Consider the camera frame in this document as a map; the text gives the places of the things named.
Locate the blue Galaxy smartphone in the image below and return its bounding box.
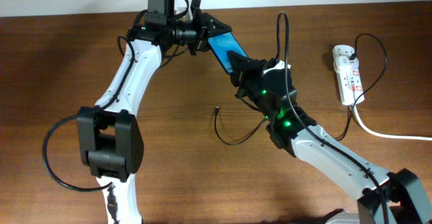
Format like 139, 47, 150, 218
208, 32, 247, 74

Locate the black charger cable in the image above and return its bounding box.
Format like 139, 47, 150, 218
213, 33, 388, 146

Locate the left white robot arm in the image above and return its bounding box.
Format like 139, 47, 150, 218
76, 0, 232, 223

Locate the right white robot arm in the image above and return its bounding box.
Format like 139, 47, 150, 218
228, 51, 431, 223

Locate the white power strip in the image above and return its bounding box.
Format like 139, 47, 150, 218
332, 45, 365, 106

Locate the white power cord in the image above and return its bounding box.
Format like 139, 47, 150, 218
352, 103, 432, 142

